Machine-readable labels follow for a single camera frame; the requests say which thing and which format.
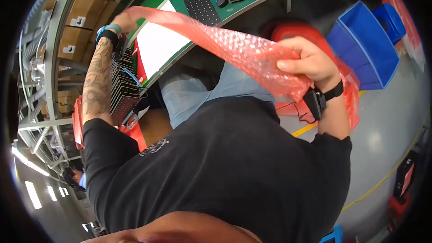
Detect thin black cable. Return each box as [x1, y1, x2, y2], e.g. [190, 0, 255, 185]
[276, 101, 317, 125]

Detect teal wrist strap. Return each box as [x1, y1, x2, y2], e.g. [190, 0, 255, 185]
[96, 24, 122, 43]

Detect black wrist band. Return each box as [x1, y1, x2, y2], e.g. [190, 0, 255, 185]
[95, 29, 128, 59]
[302, 80, 345, 121]

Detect red sheet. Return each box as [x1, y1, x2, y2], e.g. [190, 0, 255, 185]
[134, 38, 149, 86]

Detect red plastic crate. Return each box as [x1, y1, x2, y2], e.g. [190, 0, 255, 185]
[72, 95, 148, 153]

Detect person's legs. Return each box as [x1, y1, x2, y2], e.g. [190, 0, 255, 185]
[159, 61, 276, 129]

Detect person's left hand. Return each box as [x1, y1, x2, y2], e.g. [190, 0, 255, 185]
[110, 11, 139, 38]

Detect pink bubble wrap sheet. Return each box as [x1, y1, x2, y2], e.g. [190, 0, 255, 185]
[124, 5, 315, 102]

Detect stack of black LED panels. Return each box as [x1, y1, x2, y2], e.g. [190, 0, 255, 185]
[109, 45, 145, 127]

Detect white paper sheet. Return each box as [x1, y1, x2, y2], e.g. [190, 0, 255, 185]
[136, 0, 192, 82]

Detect red plastic stool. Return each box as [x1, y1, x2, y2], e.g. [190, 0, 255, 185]
[261, 20, 335, 62]

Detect pink bubble wrap roll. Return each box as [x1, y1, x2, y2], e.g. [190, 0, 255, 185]
[381, 0, 424, 53]

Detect blue coiled strap cable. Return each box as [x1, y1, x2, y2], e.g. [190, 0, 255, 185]
[122, 67, 144, 90]

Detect person's right hand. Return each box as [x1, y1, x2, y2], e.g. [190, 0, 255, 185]
[276, 36, 342, 92]

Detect blue plastic object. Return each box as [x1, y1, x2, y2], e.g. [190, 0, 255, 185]
[319, 225, 344, 243]

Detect large blue plastic bin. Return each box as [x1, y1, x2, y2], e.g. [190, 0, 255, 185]
[326, 0, 401, 91]

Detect black dotted LED panel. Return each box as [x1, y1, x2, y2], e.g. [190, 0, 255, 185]
[181, 0, 223, 27]

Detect stack of cardboard boxes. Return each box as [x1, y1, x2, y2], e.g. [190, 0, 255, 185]
[40, 0, 136, 117]

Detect person's body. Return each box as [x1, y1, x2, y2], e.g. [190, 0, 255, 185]
[80, 96, 353, 243]

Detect grey metal conveyor frame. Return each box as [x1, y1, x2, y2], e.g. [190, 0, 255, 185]
[18, 0, 89, 178]

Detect black red floor device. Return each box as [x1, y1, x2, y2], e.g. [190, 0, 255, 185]
[387, 149, 418, 233]

